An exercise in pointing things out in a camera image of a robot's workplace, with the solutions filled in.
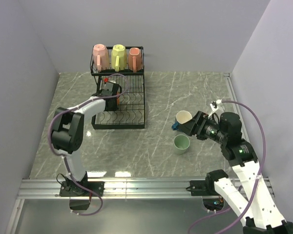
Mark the pale pink mug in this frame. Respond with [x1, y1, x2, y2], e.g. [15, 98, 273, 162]
[92, 44, 110, 72]

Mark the black wire dish rack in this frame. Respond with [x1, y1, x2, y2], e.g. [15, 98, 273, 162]
[90, 56, 146, 130]

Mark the orange mug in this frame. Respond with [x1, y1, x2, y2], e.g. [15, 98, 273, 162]
[116, 92, 120, 105]

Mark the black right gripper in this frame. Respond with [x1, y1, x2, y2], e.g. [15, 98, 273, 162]
[177, 111, 228, 144]

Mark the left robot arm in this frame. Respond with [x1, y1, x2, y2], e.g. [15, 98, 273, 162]
[47, 81, 126, 196]

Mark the light green tumbler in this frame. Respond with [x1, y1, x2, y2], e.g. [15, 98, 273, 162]
[173, 135, 190, 155]

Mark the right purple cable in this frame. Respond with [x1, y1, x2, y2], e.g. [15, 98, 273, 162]
[187, 99, 267, 234]

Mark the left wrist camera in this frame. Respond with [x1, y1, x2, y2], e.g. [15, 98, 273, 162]
[104, 78, 116, 84]

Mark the purple cable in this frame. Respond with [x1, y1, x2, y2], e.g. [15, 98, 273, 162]
[48, 73, 129, 216]
[187, 99, 267, 234]

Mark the salmon floral mug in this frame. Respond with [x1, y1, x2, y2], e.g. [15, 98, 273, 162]
[128, 47, 143, 73]

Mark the blue mug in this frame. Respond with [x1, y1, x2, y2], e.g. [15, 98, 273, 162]
[171, 110, 192, 131]

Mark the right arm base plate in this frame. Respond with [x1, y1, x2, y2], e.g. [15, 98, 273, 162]
[187, 180, 218, 196]

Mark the yellow-green faceted mug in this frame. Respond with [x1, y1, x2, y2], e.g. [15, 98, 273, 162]
[111, 44, 127, 72]

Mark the aluminium mounting rail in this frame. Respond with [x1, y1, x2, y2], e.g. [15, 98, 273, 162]
[4, 176, 284, 234]

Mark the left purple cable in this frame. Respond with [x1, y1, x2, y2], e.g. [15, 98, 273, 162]
[48, 73, 129, 216]

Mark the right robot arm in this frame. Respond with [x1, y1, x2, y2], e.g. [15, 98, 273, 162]
[172, 111, 293, 234]

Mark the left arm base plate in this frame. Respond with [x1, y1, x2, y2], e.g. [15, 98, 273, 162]
[59, 180, 105, 197]

